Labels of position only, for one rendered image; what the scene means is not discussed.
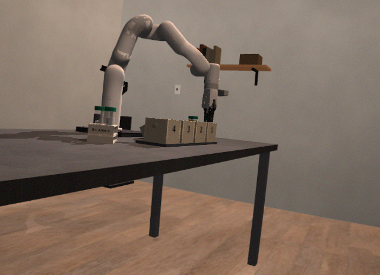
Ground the peach tube rack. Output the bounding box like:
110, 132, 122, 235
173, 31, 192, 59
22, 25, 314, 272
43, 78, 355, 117
87, 123, 118, 144

